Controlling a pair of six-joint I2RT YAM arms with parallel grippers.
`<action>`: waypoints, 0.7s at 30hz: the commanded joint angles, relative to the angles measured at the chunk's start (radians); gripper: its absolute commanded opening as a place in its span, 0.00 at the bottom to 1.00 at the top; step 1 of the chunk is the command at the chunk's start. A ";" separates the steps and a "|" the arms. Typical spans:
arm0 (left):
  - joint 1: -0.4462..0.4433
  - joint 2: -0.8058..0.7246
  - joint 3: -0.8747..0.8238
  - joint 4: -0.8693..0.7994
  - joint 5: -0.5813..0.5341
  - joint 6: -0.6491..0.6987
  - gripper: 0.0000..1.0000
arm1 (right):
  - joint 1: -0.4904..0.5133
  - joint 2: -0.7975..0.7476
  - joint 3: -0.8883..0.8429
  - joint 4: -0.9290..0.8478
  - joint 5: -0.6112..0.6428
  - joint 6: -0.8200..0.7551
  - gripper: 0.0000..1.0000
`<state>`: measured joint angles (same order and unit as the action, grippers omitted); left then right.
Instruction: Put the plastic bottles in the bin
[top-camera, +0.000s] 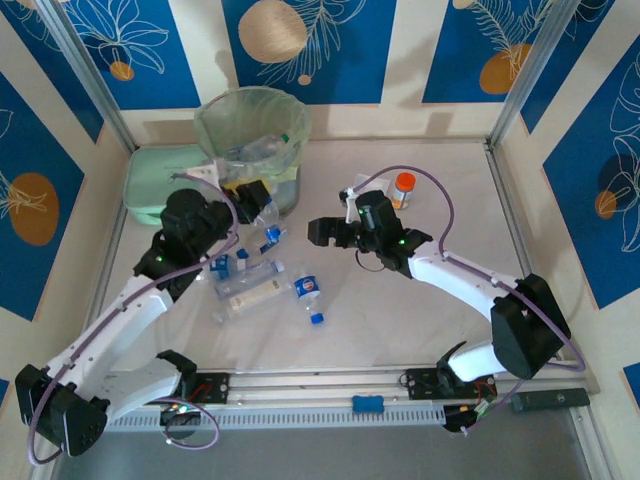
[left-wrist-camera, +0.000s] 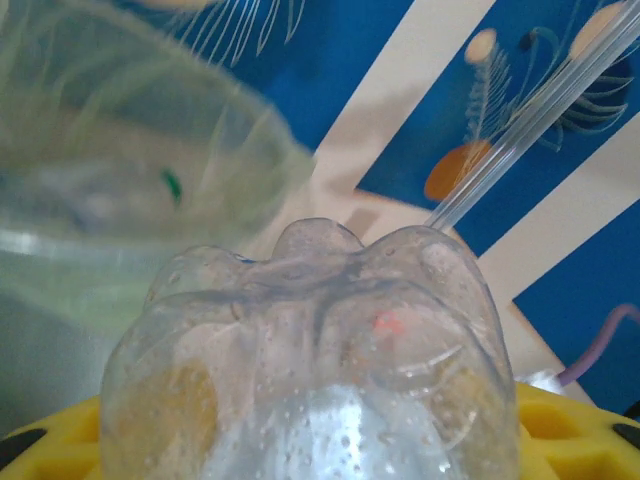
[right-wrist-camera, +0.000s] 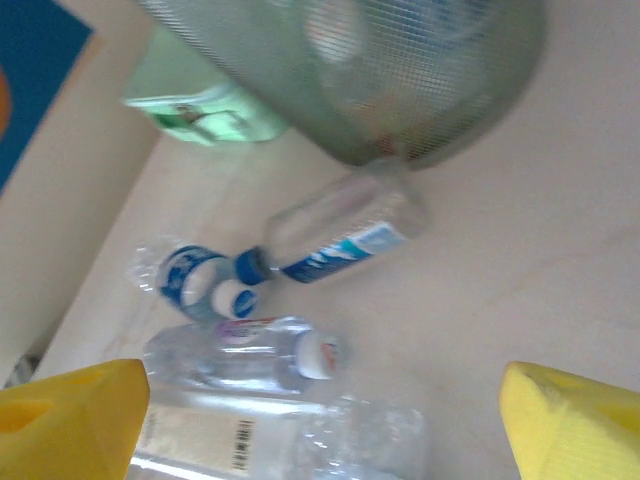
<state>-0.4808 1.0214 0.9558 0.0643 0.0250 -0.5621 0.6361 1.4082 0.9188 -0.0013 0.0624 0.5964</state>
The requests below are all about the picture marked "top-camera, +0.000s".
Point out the clear bottle white cap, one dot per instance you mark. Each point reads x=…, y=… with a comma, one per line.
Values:
x=260, y=275

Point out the black flat bar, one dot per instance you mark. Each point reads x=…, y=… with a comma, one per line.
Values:
x=550, y=399

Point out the clear Pepsi bottle blue cap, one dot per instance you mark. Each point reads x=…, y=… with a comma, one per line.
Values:
x=306, y=286

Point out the clear bottle green cap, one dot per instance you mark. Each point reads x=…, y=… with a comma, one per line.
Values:
x=286, y=136

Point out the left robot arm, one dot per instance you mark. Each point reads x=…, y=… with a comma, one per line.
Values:
x=115, y=325

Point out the green plastic bin liner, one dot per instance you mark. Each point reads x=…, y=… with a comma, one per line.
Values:
x=300, y=120

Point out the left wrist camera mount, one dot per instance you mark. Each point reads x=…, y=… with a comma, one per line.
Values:
x=205, y=172

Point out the aluminium side rail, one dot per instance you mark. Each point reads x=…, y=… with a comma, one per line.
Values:
x=497, y=175
x=116, y=235

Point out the mint green zip pouch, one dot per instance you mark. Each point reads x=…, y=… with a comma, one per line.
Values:
x=155, y=175

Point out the orange-lid pill bottle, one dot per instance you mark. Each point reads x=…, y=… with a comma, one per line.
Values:
x=402, y=195

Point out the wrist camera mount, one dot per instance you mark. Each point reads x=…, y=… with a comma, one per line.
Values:
x=205, y=172
x=348, y=192

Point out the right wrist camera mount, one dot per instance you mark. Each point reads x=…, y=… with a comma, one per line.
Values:
x=348, y=192

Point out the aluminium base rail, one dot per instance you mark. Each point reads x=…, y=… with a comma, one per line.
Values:
x=310, y=382

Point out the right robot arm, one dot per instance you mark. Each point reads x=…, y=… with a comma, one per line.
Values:
x=460, y=280

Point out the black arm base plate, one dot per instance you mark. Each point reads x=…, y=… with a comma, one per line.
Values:
x=417, y=385
x=217, y=387

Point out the clear plastic packet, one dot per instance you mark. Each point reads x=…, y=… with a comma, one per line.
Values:
x=367, y=184

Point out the small circuit board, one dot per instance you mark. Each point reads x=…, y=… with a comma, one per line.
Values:
x=467, y=414
x=177, y=411

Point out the grey plastic waste bin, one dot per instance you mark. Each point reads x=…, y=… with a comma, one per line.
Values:
x=285, y=195

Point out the clear bottle cream label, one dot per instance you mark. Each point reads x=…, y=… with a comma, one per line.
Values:
x=252, y=296

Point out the aluminium frame post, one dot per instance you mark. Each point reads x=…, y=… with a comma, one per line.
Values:
x=87, y=70
x=530, y=70

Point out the crushed clear bottle blue label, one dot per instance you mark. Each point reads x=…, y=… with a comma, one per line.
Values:
x=274, y=235

